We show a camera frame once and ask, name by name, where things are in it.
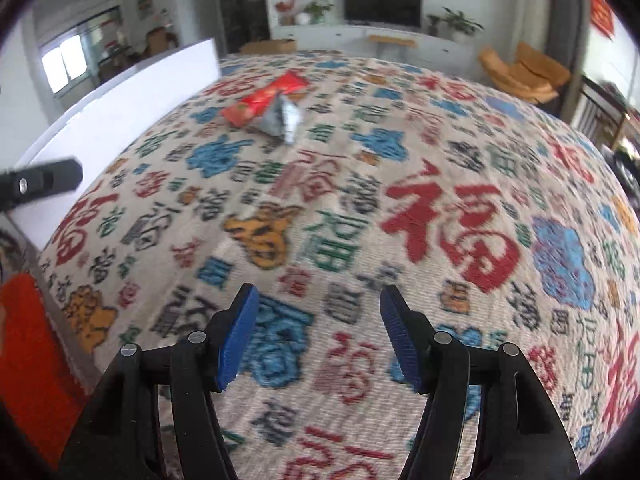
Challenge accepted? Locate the red flower plant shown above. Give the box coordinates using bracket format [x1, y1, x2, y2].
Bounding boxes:
[274, 0, 298, 26]

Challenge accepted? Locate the red cloth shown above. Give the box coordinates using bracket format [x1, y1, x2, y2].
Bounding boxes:
[0, 272, 76, 466]

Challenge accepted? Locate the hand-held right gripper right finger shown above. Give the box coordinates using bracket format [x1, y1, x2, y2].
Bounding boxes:
[379, 285, 581, 480]

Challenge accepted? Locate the wooden stool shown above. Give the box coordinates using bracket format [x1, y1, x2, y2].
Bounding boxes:
[367, 34, 417, 56]

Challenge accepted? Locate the black television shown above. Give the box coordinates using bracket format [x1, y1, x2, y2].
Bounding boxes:
[343, 0, 423, 28]

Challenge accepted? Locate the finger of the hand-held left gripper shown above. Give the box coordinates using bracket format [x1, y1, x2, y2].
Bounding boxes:
[0, 158, 83, 211]

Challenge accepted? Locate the printed blanket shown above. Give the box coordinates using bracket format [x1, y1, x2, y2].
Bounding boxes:
[37, 49, 640, 480]

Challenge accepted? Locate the cardboard box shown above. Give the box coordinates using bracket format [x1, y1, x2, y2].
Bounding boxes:
[239, 39, 298, 56]

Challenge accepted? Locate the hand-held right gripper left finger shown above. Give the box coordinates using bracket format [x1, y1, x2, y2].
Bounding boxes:
[60, 283, 261, 480]

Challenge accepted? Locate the orange armchair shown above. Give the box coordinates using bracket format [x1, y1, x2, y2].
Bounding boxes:
[477, 41, 571, 106]

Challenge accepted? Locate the silver triangular snack packet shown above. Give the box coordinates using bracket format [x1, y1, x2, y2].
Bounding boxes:
[255, 94, 303, 145]

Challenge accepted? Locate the white television cabinet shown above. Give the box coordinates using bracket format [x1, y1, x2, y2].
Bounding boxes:
[270, 24, 481, 78]

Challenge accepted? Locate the window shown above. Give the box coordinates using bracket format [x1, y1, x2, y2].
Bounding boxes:
[40, 35, 98, 93]

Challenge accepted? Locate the dark tall cabinet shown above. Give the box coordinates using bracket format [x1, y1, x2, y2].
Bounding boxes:
[215, 0, 271, 53]

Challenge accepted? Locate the large leafy potted plant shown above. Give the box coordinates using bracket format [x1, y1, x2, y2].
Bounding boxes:
[442, 7, 485, 43]

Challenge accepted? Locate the white board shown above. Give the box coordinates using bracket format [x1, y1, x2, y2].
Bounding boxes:
[10, 37, 221, 251]

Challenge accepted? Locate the red wall hanging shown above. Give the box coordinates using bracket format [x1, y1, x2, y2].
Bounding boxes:
[587, 0, 616, 40]

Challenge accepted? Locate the red snack packet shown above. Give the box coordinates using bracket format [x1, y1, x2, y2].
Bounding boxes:
[221, 72, 308, 128]

